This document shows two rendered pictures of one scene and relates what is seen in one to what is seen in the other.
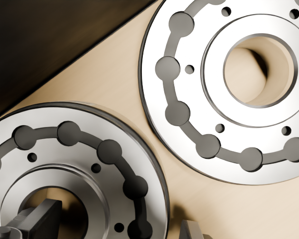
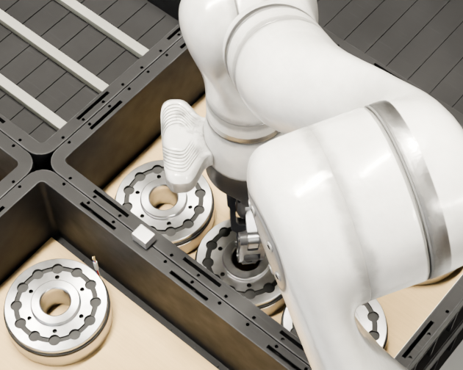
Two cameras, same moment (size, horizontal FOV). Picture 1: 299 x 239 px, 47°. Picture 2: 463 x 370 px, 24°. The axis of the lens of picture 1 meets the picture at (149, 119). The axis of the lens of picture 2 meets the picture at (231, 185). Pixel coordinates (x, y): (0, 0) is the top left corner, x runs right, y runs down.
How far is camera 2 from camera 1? 0.96 m
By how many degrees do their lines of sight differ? 33
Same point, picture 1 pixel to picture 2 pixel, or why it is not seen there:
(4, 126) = not seen: hidden behind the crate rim
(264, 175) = (205, 186)
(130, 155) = (210, 236)
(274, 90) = (169, 194)
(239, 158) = (201, 198)
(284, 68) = (159, 192)
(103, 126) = (201, 249)
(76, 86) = not seen: hidden behind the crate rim
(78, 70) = not seen: hidden behind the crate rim
